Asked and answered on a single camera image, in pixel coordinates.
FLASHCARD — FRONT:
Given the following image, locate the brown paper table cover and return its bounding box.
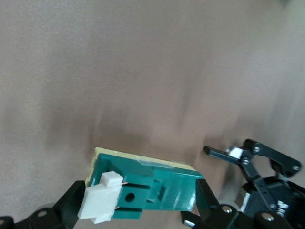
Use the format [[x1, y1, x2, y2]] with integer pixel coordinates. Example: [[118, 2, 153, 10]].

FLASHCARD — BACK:
[[0, 0, 305, 229]]

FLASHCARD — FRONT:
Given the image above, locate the green load switch white handle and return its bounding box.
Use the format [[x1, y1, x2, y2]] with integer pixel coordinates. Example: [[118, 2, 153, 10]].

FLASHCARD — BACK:
[[77, 147, 204, 225]]

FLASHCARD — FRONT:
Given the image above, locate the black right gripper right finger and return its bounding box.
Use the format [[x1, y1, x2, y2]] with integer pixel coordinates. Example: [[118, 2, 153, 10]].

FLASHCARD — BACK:
[[180, 178, 294, 229]]

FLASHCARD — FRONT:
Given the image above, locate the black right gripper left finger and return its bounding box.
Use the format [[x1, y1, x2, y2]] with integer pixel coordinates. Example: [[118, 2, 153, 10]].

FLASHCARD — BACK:
[[0, 180, 89, 229]]

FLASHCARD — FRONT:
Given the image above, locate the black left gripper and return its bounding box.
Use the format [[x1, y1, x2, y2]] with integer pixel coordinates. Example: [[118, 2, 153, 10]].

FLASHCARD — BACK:
[[203, 139, 305, 228]]

